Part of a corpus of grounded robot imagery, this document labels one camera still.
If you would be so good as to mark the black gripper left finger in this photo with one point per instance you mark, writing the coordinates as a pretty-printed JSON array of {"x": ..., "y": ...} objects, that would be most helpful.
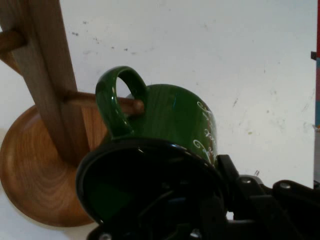
[{"x": 205, "y": 217}]

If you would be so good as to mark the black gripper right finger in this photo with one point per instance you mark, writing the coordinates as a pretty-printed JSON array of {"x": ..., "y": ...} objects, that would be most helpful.
[{"x": 275, "y": 212}]

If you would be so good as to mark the green mug with white lettering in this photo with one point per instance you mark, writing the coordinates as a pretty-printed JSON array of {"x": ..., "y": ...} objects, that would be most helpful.
[{"x": 170, "y": 112}]

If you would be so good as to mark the teal foam mat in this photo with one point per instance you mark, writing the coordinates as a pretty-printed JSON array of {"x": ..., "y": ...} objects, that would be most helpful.
[{"x": 318, "y": 95}]

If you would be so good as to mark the black table edge clip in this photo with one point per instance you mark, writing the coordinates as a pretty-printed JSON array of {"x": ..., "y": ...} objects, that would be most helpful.
[{"x": 313, "y": 55}]

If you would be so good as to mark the red foam block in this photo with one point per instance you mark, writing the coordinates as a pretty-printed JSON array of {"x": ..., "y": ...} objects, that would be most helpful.
[{"x": 318, "y": 27}]

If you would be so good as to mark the brown wooden mug tree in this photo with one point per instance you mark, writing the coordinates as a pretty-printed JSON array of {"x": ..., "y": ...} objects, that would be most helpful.
[{"x": 45, "y": 75}]

